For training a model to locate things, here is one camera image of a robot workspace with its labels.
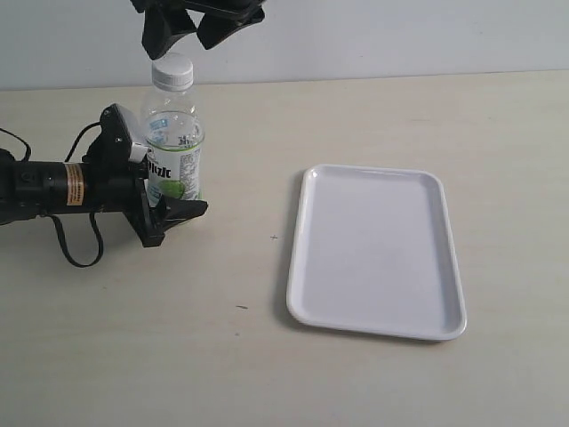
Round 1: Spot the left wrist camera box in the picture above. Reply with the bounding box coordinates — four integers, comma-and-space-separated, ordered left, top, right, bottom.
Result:
100, 103, 148, 167

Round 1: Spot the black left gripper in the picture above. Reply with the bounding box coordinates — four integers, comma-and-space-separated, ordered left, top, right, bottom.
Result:
82, 155, 208, 247

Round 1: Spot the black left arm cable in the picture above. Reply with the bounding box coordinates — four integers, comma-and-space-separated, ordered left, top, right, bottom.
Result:
0, 122, 106, 269

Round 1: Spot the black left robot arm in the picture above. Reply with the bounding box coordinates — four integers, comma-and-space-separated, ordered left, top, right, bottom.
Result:
1, 155, 208, 249

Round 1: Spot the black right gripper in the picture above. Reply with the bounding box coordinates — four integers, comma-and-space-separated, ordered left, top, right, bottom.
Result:
131, 0, 265, 60

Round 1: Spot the white rectangular tray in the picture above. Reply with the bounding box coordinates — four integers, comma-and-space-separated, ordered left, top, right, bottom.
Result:
286, 164, 468, 342

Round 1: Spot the clear plastic drink bottle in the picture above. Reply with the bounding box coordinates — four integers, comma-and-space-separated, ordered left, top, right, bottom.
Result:
140, 83, 205, 206

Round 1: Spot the white bottle cap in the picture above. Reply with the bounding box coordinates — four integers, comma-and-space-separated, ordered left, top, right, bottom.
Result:
151, 52, 194, 92

